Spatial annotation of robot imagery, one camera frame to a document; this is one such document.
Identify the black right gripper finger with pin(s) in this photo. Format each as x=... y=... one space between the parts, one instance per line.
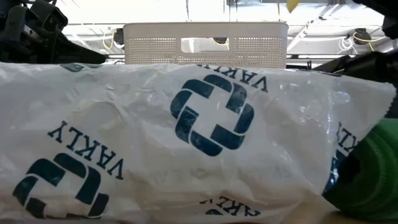
x=332 y=68

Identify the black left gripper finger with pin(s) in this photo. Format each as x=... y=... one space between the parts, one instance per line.
x=90 y=58

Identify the green bandage roll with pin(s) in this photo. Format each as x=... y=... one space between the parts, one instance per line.
x=376 y=174

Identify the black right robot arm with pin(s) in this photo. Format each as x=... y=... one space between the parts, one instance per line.
x=385 y=15

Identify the white plastic basket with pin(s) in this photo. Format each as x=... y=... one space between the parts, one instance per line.
x=149 y=31

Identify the yellow tag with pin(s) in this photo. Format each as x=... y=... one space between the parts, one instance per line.
x=293 y=4

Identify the white printed plastic packet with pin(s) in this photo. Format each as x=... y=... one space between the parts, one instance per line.
x=155 y=140

